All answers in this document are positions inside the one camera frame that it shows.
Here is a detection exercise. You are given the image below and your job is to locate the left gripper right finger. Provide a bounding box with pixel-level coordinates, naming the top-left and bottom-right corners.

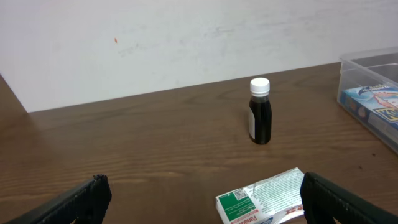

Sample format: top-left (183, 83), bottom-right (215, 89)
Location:
top-left (300, 172), bottom-right (397, 224)

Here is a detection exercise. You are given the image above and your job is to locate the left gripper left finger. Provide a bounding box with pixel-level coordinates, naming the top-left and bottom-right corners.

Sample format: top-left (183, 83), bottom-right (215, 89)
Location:
top-left (6, 174), bottom-right (112, 224)

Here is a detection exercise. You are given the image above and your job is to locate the green white medicine box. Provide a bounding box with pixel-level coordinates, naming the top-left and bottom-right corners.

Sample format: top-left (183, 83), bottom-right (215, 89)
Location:
top-left (215, 167), bottom-right (304, 224)

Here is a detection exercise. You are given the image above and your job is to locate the dark bottle white cap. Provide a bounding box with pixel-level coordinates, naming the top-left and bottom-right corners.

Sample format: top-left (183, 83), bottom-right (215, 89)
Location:
top-left (248, 78), bottom-right (272, 144)

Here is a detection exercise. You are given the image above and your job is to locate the blue Kool Fever box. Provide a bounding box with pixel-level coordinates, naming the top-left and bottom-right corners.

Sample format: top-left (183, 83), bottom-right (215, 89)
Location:
top-left (339, 84), bottom-right (397, 131)

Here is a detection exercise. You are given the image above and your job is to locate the clear plastic container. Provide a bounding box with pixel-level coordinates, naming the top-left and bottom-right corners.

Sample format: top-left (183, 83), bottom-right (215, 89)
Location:
top-left (337, 47), bottom-right (397, 152)

